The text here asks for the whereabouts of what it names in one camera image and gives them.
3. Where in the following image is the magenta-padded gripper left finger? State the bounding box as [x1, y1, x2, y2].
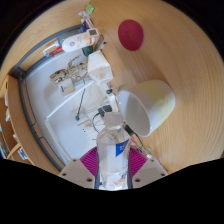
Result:
[57, 146, 100, 190]

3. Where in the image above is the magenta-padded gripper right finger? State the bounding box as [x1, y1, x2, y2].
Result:
[125, 147, 169, 190]

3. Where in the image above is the clear blue-label water bottle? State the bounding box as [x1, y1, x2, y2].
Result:
[95, 111, 131, 192]

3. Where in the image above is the cream white cup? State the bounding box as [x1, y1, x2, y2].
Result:
[116, 79, 176, 138]

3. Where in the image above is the white desk lamp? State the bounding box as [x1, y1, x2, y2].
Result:
[44, 79, 116, 134]

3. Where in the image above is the brown tree figure toy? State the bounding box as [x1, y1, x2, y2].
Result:
[49, 56, 89, 88]

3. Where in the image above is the white red-pump lotion bottle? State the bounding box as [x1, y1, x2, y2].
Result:
[50, 31, 98, 57]

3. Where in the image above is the flat round red coaster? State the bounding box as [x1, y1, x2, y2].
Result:
[117, 19, 145, 52]

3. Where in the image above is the small white box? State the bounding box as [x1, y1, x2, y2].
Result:
[85, 28, 100, 38]

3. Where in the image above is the small blue box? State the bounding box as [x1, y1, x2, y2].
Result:
[79, 21, 93, 34]

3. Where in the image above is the small white pink pack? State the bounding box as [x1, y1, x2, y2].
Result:
[77, 10, 92, 24]

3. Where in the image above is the black power cable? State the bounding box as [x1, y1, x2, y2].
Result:
[75, 88, 87, 121]

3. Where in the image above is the grey metal bed frame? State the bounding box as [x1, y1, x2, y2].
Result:
[9, 24, 84, 171]

